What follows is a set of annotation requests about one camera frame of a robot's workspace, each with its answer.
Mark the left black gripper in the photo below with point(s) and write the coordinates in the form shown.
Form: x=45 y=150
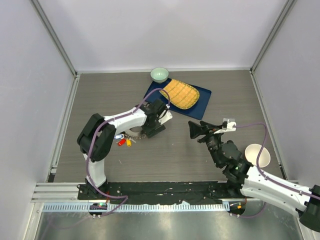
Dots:
x=150 y=132

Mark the slotted white cable duct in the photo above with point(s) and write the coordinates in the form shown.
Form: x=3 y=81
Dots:
x=97 y=207

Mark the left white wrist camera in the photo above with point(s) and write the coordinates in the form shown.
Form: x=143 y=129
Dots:
x=165 y=117

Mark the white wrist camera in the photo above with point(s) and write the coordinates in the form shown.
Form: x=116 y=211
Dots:
x=228 y=125
x=165 y=117

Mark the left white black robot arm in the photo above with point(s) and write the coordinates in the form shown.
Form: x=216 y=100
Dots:
x=96 y=138

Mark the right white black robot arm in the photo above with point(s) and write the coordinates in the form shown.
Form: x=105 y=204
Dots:
x=251 y=181

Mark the dark blue tray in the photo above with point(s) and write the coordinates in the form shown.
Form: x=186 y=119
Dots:
x=197 y=111

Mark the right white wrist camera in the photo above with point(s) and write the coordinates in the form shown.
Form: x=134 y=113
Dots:
x=228 y=125

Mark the light green ceramic bowl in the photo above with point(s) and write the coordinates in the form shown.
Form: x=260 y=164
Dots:
x=159 y=74

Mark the yellow woven bamboo mat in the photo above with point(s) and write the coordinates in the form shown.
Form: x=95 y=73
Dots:
x=180 y=94

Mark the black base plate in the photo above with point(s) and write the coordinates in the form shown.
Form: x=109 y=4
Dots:
x=161 y=193

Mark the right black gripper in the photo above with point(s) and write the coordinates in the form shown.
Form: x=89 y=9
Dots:
x=196 y=130

